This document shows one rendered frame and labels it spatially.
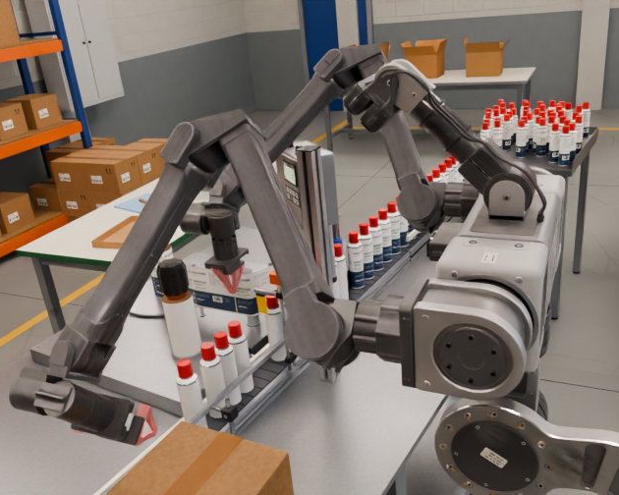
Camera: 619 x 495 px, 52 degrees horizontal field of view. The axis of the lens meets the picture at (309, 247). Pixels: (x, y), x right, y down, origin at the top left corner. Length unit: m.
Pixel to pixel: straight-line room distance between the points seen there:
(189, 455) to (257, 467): 0.13
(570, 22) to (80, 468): 8.03
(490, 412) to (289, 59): 9.08
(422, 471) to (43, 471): 1.29
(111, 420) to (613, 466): 0.79
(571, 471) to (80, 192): 5.08
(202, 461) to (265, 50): 9.17
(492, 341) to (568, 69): 8.25
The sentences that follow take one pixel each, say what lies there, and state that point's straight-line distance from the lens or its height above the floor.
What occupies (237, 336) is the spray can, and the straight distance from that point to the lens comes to 1.64.
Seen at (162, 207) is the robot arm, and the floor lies 1.57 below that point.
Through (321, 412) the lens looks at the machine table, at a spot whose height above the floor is 0.83.
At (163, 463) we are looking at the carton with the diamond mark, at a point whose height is 1.12.
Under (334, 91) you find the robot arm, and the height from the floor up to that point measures 1.64.
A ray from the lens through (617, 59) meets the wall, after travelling 8.91.
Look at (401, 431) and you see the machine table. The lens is 1.63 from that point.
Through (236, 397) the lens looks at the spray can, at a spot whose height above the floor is 0.91.
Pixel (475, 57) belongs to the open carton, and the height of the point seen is 0.98.
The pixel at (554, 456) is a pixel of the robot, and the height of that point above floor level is 1.16.
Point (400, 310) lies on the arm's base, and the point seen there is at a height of 1.50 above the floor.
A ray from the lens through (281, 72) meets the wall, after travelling 10.03.
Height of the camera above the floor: 1.88
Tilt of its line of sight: 23 degrees down
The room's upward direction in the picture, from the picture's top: 6 degrees counter-clockwise
